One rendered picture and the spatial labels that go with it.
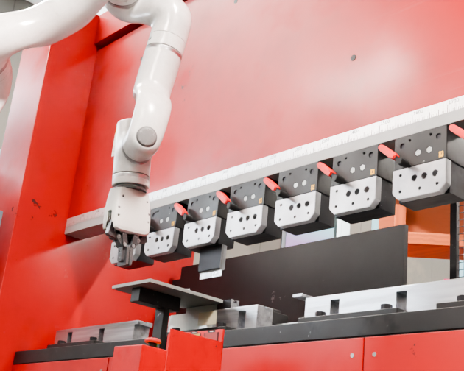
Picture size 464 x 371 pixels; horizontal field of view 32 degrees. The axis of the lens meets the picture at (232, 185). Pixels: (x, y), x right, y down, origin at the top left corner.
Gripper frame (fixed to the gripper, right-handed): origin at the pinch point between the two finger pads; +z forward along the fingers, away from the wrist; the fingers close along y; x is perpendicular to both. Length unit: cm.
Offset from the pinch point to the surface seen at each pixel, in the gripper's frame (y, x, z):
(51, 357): -43, -95, 14
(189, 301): -49, -35, 0
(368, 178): -53, 27, -26
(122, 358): -9.6, -11.2, 20.5
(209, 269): -57, -35, -11
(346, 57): -57, 17, -63
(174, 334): -11.4, 4.9, 15.9
